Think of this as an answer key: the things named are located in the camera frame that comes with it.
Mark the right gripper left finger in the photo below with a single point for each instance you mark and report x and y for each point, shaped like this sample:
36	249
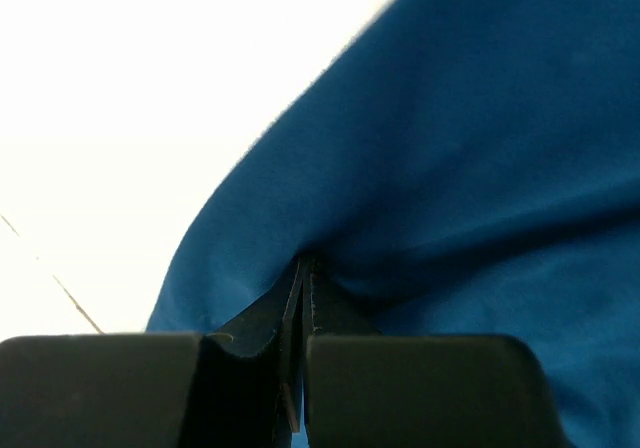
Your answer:
236	387

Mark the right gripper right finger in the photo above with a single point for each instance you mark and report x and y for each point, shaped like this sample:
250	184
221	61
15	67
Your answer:
363	388

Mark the blue mickey mouse t-shirt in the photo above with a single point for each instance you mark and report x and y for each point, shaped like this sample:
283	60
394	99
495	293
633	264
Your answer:
465	166

